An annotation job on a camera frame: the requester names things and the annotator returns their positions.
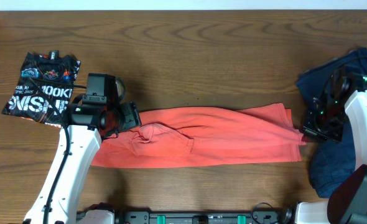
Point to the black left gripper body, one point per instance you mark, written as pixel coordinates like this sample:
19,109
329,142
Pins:
129,117

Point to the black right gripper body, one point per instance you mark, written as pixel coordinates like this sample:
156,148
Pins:
323,124

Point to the orange printed t-shirt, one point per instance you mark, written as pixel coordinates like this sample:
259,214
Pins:
204,136

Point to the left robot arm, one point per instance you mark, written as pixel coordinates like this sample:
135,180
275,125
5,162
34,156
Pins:
88,120

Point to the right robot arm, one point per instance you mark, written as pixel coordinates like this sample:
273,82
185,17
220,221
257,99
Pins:
344,98

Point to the dark blue denim garment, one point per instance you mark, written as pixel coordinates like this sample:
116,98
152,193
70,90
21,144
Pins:
332,162

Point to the folded black printed t-shirt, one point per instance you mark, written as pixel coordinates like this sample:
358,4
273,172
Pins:
46,84

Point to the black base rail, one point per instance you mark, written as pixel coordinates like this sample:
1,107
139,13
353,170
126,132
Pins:
202,217

